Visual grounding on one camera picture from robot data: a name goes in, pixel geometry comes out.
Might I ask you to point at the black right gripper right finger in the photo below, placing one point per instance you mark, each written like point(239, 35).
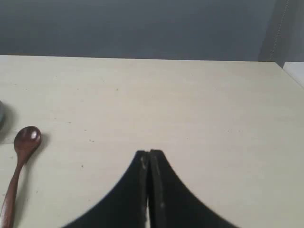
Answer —
point(171, 203)

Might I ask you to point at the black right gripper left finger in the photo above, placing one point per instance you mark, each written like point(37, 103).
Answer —
point(125, 205)

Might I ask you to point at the round steel plate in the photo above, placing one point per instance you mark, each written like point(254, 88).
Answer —
point(1, 112)

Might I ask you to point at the dark red wooden spoon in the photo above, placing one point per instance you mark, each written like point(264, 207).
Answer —
point(25, 143)

